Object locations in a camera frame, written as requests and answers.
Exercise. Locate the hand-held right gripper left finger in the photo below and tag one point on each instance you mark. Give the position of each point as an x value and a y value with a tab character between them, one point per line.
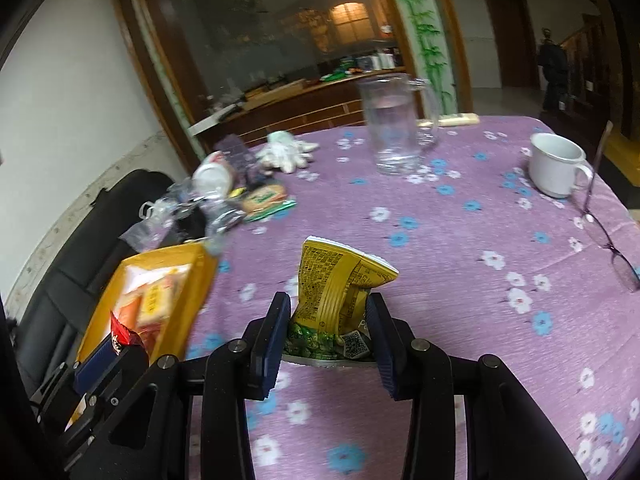
267	355

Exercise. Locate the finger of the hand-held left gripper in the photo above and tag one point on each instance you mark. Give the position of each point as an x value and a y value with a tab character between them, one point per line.
132	365
95	365

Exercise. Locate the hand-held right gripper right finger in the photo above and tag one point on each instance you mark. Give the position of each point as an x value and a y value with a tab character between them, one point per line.
382	355

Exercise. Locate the small red candy packet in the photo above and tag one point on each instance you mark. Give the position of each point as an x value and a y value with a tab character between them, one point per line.
122	335

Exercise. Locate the yellow green pea snack packet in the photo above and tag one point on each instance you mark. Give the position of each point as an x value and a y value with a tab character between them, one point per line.
330	285

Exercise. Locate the yellow cardboard box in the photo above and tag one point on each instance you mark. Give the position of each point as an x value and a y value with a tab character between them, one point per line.
195	280

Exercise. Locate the orange white snack packet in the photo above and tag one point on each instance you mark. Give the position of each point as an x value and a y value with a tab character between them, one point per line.
130	310

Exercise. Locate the pale yellow cracker packet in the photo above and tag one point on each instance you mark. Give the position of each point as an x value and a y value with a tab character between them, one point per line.
155	302

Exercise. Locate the black leather chair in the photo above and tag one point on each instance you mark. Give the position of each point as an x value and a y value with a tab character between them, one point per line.
65	280

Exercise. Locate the purple floral tablecloth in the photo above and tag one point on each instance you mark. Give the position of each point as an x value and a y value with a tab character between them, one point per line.
450	260

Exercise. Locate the crumpled clear plastic wrappers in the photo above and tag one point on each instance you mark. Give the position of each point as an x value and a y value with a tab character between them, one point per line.
220	215

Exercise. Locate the green cracker packet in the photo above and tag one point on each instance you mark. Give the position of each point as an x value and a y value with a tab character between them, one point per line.
262	197

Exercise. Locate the white plastic jar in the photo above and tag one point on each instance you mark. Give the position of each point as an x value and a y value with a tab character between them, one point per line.
212	175

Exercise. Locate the white work glove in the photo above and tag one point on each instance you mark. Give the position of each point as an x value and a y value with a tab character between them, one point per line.
285	152

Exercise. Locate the purple phone stand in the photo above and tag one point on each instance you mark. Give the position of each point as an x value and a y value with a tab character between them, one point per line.
237	152

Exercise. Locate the clear glass pitcher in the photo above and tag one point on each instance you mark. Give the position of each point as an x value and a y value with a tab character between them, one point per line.
390	125

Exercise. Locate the cream rectangular bar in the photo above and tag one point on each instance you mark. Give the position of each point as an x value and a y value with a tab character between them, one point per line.
460	119

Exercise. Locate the white mug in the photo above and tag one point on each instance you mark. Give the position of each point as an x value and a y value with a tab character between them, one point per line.
552	170

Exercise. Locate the wooden counter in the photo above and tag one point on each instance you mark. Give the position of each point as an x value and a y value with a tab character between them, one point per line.
310	102

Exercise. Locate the thin-framed eyeglasses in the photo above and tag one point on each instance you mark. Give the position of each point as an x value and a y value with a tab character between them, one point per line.
625	270

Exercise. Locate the wood-framed glass partition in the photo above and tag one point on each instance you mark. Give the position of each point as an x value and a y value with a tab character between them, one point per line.
250	35

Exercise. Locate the bamboo painted panel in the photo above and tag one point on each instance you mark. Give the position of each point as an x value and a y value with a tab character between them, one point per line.
425	35

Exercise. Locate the brown wooden door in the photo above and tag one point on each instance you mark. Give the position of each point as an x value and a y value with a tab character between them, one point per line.
510	35

